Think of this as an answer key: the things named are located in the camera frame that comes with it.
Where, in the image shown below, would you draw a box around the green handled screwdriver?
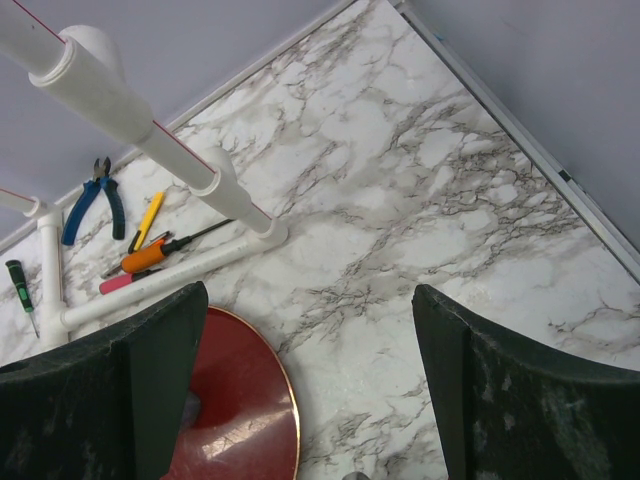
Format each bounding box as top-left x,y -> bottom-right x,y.
5,260 -> 40,338

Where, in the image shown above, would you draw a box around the small grey cup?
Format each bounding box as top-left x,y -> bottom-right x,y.
179,390 -> 201,432

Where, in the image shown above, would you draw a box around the blue handled pliers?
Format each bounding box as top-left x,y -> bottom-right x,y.
60,156 -> 126,247

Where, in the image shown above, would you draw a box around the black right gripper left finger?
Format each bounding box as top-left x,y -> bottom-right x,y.
1,282 -> 208,479

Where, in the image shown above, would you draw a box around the orange handled screwdriver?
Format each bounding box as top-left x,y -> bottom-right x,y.
121,219 -> 233,273

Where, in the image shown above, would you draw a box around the dark red round tray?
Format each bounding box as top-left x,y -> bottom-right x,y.
166,306 -> 301,479

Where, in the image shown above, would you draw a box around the yellow utility knife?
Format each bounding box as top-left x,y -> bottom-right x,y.
127,192 -> 165,254

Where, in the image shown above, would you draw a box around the ribbed grey cup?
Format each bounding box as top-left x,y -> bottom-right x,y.
342,471 -> 370,480

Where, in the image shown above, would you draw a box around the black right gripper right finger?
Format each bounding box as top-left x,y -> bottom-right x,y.
412,285 -> 639,479

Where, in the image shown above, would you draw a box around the white PVC pipe frame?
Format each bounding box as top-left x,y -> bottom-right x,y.
1,1 -> 288,350

